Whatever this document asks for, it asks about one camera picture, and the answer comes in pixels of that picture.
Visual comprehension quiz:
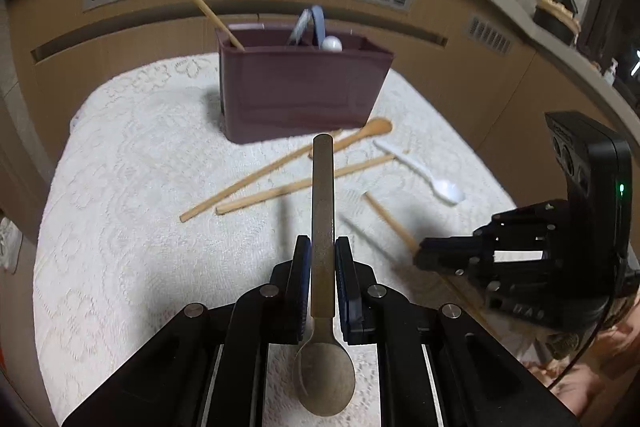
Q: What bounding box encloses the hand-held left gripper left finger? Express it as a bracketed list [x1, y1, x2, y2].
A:
[62, 235, 312, 427]

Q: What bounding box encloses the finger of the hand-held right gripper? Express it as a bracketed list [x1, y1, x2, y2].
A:
[419, 202, 569, 258]
[414, 249, 569, 308]

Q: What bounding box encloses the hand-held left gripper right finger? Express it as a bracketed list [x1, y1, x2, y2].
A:
[336, 237, 578, 427]

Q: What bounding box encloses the wooden chopstick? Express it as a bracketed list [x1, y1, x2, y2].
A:
[362, 192, 498, 338]
[161, 0, 246, 52]
[180, 130, 346, 224]
[216, 154, 399, 215]

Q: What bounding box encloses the purple plastic utensil holder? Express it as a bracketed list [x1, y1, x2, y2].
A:
[216, 23, 394, 144]

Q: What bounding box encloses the grey slotted spoon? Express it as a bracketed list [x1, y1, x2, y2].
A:
[287, 8, 312, 46]

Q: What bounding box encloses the blue plastic spoon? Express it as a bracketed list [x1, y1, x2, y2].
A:
[312, 6, 327, 48]

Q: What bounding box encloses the person's right forearm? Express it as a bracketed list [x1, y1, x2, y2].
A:
[520, 297, 640, 413]

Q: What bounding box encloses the white plastic spoon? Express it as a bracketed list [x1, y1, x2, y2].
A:
[374, 139, 466, 206]

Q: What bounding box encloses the wooden spoon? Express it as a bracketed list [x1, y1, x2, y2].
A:
[307, 118, 393, 160]

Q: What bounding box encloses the black pot with beige rim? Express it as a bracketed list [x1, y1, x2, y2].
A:
[532, 0, 582, 45]

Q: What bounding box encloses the white lace tablecloth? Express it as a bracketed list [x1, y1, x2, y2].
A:
[32, 54, 531, 427]

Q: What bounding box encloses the small grey vent grille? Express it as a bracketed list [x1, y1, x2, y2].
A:
[467, 17, 513, 56]

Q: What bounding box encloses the white sneaker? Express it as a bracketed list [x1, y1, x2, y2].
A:
[0, 217, 23, 273]

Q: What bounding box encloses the wooden kitchen cabinet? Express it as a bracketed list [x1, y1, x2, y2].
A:
[0, 0, 640, 248]

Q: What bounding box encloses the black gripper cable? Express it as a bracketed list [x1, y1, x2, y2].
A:
[545, 257, 640, 390]

